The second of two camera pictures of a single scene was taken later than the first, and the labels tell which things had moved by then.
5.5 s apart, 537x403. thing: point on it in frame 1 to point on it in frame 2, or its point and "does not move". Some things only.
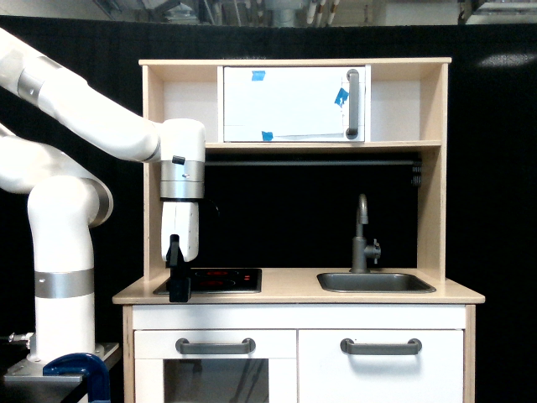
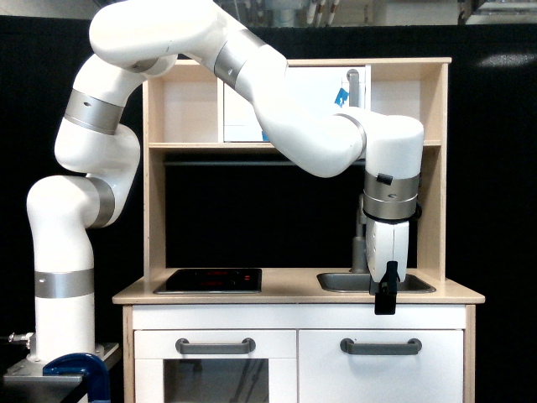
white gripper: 179,243 to 387,243
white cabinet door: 329,374 does not move
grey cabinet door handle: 410,348 does not move
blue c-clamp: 78,363 does not move
